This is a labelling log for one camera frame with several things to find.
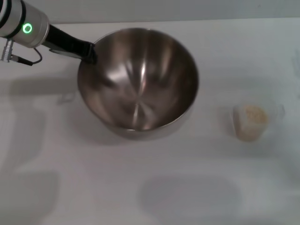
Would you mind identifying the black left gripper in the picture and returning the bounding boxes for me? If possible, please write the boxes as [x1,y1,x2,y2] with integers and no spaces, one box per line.
[43,24,98,65]

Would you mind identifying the stainless steel mixing bowl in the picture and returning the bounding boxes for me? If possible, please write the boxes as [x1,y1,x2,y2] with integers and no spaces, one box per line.
[77,27,200,142]

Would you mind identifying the clear plastic measuring cup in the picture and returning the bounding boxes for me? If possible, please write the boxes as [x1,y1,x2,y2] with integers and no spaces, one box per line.
[232,103,285,142]

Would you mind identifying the white rice grains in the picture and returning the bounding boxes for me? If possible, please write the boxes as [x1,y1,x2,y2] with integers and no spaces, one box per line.
[235,105,269,141]

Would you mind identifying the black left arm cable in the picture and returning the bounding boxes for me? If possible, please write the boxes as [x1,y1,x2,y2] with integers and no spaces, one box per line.
[0,39,43,67]

